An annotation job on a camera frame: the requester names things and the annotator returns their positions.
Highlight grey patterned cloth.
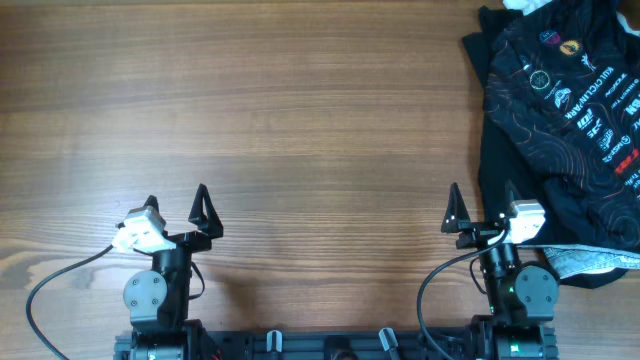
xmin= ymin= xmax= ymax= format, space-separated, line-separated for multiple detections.
xmin=543 ymin=245 xmax=639 ymax=279

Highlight white rail clip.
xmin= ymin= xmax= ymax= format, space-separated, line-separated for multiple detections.
xmin=266 ymin=330 xmax=283 ymax=353
xmin=378 ymin=327 xmax=400 ymax=360

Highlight left black cable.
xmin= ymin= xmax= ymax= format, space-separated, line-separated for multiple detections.
xmin=25 ymin=244 xmax=115 ymax=360

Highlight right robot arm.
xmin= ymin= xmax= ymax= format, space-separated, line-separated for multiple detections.
xmin=441 ymin=184 xmax=559 ymax=359

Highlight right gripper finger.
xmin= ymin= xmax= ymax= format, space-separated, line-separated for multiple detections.
xmin=505 ymin=180 xmax=522 ymax=204
xmin=441 ymin=183 xmax=471 ymax=233

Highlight black cable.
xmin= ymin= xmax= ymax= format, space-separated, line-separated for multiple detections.
xmin=25 ymin=244 xmax=115 ymax=360
xmin=416 ymin=224 xmax=510 ymax=351

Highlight black cycling jersey orange lines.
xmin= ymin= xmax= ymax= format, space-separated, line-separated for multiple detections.
xmin=484 ymin=1 xmax=639 ymax=252

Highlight right white rail clip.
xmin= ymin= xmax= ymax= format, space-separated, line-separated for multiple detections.
xmin=378 ymin=327 xmax=400 ymax=360

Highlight white garment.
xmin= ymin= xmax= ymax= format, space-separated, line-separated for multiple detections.
xmin=503 ymin=0 xmax=639 ymax=36

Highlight left white rail clip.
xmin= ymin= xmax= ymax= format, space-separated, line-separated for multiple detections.
xmin=266 ymin=330 xmax=283 ymax=353

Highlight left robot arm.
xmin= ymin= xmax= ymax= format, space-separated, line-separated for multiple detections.
xmin=112 ymin=184 xmax=224 ymax=360

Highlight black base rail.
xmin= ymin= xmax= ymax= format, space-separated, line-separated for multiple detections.
xmin=113 ymin=327 xmax=558 ymax=360

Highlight plain black t-shirt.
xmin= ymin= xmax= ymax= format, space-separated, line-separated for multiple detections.
xmin=461 ymin=4 xmax=640 ymax=290

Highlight right black cable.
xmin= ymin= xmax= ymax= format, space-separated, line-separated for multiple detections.
xmin=416 ymin=224 xmax=510 ymax=351

